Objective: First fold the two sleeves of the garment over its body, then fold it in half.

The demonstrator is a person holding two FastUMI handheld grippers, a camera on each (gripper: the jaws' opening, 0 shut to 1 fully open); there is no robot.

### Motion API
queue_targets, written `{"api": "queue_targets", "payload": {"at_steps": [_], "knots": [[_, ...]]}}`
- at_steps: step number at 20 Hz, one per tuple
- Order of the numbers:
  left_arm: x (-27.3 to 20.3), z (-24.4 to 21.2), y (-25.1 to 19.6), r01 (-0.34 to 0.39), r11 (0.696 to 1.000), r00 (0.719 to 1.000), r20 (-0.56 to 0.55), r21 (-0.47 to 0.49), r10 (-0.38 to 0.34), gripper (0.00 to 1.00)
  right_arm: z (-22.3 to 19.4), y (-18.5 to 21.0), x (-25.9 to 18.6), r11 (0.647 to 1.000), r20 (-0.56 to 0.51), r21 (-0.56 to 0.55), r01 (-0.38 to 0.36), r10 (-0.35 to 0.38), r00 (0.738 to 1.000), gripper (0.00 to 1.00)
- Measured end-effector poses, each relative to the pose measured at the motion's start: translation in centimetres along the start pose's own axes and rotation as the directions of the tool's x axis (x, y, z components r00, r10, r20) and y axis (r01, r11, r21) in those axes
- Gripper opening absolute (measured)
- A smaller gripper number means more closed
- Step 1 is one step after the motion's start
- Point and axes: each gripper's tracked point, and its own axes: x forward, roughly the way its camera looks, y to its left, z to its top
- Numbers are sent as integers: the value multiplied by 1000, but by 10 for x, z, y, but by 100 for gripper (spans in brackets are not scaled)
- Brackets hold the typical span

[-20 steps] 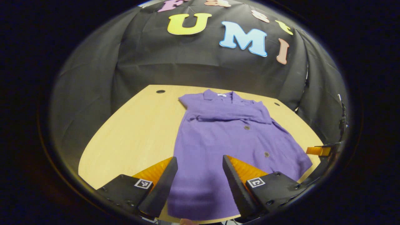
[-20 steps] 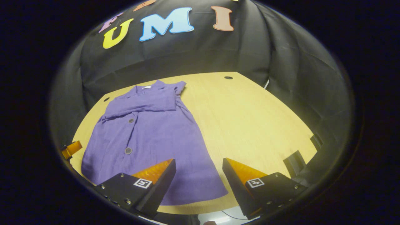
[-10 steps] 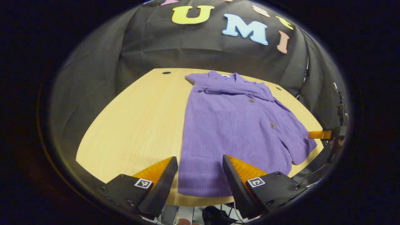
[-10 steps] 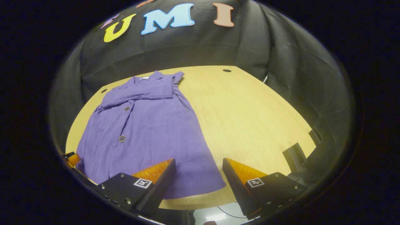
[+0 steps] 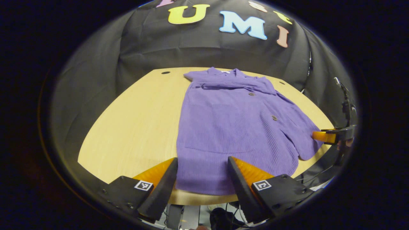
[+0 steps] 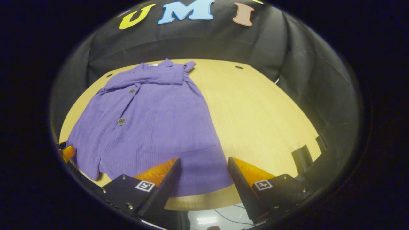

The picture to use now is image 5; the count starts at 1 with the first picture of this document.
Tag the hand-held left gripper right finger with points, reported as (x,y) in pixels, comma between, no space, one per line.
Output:
(244,195)

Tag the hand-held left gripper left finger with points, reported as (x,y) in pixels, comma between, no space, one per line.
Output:
(161,195)

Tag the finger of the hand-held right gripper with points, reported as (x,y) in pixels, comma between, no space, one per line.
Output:
(326,136)

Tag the purple button shirt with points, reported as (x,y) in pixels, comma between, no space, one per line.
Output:
(230,127)

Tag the grey metal box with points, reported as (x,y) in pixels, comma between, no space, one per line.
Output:
(183,217)

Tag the black webcam stand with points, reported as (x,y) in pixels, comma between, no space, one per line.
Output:
(346,107)

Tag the black backdrop cloth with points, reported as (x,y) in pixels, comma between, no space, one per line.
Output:
(159,48)

